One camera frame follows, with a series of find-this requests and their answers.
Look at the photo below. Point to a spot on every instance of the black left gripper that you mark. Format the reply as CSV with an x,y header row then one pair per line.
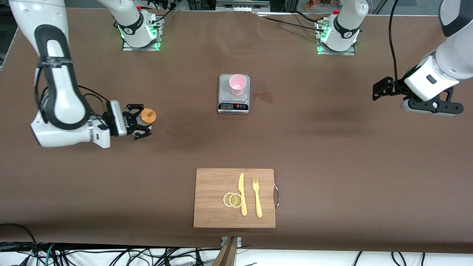
x,y
394,88

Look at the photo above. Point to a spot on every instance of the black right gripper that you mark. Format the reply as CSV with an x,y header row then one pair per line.
x,y
130,120

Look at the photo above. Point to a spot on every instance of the sauce bottle with orange cap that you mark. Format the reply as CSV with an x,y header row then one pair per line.
x,y
148,116

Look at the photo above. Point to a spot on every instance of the pink plastic cup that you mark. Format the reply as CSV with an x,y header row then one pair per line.
x,y
237,85

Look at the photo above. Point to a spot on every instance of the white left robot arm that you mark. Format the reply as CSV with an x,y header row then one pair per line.
x,y
451,62

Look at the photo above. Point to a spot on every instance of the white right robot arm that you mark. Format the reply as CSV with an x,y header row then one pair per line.
x,y
55,137

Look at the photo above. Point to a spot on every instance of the brown table cover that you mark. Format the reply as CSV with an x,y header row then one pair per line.
x,y
111,184

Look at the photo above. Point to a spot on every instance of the silver digital kitchen scale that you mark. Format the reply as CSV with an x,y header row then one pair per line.
x,y
232,107

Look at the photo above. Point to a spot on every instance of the wooden cutting board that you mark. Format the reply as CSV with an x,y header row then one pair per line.
x,y
210,192

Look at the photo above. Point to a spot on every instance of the yellow lemon slice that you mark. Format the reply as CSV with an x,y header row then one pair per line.
x,y
235,200
225,200

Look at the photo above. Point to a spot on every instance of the yellow plastic knife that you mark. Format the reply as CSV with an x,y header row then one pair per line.
x,y
241,186

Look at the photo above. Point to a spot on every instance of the yellow plastic fork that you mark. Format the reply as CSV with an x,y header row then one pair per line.
x,y
257,201

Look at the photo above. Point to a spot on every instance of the white power strip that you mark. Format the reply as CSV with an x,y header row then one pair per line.
x,y
242,7

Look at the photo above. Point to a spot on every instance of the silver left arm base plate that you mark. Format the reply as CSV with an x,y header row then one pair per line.
x,y
338,53

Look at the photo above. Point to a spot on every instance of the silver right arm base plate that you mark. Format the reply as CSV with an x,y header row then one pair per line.
x,y
140,48

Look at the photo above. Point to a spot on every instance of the small metal bracket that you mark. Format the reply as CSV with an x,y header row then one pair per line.
x,y
239,242

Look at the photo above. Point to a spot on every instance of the wooden post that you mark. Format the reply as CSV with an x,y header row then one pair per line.
x,y
227,255

